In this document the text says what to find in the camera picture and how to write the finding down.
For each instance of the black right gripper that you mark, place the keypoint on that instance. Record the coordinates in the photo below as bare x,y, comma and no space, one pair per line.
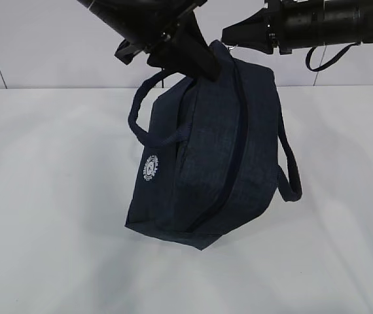
263,31

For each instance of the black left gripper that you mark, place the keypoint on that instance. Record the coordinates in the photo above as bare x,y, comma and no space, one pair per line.
168,31

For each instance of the navy blue lunch bag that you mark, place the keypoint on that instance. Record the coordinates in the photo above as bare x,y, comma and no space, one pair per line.
214,154

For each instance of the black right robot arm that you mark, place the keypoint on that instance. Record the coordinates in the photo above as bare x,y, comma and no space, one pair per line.
291,25

